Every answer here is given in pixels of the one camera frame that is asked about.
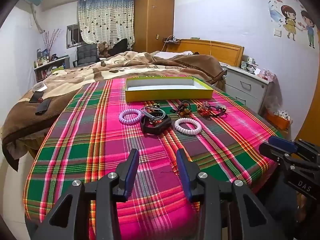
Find black phone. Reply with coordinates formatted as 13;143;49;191
29;91;44;103

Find wooden headboard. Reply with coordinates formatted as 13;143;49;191
165;39;244;67

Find white shelf desk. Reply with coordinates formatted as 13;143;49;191
34;56;70;82

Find white spiral hair tie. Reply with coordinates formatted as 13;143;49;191
174;117;202;136

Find purple spiral hair tie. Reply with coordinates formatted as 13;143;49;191
118;108;143;126

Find yellow shallow cardboard box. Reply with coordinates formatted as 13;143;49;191
125;76;213;102

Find patterned window curtain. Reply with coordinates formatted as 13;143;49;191
78;0;135;49

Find brown patterned blanket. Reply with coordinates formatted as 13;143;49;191
1;51;225;170

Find cartoon couple wall sticker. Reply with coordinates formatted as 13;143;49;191
268;1;315;49

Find dark beaded bracelet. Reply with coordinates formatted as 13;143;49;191
170;100;193;118

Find brown teddy bear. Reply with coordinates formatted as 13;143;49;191
98;42;110;58

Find white drawer nightstand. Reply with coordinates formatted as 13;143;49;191
225;65;273;115

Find pink green plaid cloth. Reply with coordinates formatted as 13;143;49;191
23;79;278;239

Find white paper card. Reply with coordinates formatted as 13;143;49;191
32;81;48;92

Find black wristband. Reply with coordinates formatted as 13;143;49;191
140;112;172;135

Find black office chair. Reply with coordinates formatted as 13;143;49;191
73;44;99;68

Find black beaded hair tie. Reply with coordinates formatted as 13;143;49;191
208;103;227;118

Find orange storage basket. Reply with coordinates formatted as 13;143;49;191
265;110;291;130

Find wooden wardrobe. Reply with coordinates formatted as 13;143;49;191
132;0;175;53

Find grey thin hair ties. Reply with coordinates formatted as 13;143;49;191
140;105;167;124

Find red beaded bracelet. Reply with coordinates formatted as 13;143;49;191
196;101;213;118

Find black remote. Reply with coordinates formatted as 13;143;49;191
35;98;51;115

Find purple flower branches vase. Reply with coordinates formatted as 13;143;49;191
42;28;62;60

